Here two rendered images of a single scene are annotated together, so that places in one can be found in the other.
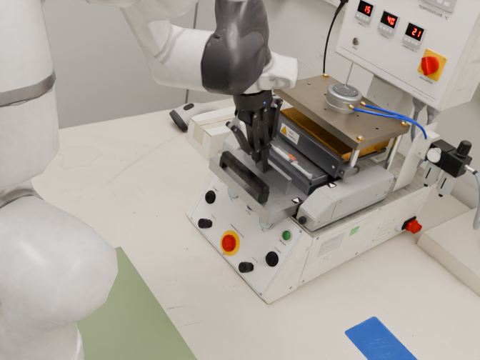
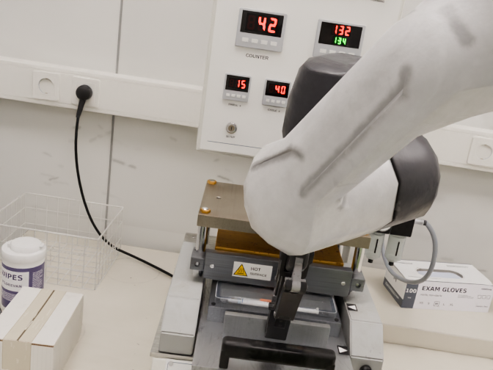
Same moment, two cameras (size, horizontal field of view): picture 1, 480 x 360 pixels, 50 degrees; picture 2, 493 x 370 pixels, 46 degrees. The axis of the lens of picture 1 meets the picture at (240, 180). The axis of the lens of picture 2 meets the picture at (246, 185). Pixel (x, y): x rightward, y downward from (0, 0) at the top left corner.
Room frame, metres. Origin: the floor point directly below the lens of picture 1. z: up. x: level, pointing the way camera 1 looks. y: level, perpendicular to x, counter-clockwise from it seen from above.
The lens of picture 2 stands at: (0.51, 0.53, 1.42)
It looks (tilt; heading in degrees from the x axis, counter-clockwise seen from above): 17 degrees down; 312
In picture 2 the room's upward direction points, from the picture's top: 8 degrees clockwise
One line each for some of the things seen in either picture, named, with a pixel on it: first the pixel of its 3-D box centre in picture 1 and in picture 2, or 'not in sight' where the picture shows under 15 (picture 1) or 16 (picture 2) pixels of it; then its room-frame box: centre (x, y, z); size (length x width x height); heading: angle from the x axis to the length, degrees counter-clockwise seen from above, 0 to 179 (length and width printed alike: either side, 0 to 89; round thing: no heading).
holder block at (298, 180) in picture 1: (304, 158); (272, 295); (1.02, -0.14, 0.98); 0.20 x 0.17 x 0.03; 44
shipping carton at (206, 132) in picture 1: (222, 132); (36, 335); (1.38, 0.08, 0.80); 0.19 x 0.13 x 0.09; 131
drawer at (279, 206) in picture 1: (288, 166); (271, 316); (0.99, -0.11, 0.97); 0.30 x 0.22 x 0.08; 134
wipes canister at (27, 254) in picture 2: not in sight; (23, 274); (1.55, 0.03, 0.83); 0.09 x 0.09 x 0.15
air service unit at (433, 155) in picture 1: (442, 164); (386, 230); (1.01, -0.44, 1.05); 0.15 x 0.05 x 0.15; 44
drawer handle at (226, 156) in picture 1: (243, 176); (277, 357); (0.90, -0.01, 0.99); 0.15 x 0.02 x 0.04; 44
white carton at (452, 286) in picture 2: not in sight; (437, 285); (1.02, -0.78, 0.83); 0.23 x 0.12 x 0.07; 53
